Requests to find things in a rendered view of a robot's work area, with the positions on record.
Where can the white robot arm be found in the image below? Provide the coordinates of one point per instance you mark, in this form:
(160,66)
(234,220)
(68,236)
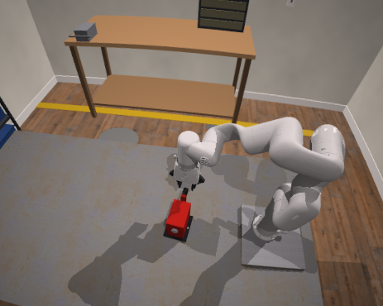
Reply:
(322,163)

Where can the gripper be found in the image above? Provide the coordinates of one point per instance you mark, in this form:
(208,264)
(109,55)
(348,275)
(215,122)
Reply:
(192,176)

